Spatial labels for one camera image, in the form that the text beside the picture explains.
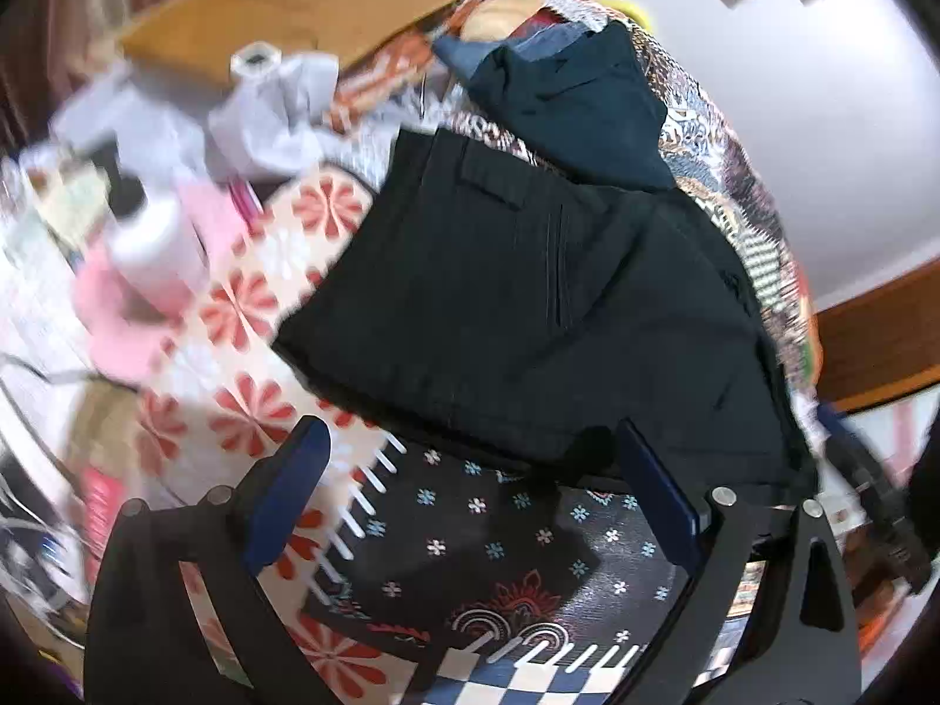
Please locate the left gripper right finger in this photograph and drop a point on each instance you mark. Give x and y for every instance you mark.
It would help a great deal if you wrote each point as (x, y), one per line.
(798, 643)

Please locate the white plastic bottle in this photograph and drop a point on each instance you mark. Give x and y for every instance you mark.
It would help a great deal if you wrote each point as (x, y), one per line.
(154, 246)

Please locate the wooden board with paw prints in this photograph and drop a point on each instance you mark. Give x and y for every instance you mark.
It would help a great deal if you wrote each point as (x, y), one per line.
(198, 38)

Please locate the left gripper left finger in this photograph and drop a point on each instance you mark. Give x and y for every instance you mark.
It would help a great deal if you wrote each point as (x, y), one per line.
(144, 644)

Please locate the wooden door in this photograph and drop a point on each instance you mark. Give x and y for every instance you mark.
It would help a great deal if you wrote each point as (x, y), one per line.
(882, 345)

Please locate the dark navy folded garment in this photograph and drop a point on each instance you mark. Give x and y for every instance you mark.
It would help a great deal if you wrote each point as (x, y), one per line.
(587, 109)

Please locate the yellow curved headboard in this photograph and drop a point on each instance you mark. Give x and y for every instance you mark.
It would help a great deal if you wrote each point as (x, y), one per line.
(633, 11)

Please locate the blue denim garment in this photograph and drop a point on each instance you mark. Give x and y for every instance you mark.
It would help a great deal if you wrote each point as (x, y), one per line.
(463, 58)

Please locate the patchwork patterned bedsheet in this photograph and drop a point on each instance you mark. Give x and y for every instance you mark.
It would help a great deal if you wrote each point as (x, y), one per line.
(416, 575)

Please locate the black pants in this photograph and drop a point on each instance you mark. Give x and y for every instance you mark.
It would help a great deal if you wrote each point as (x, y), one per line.
(492, 309)

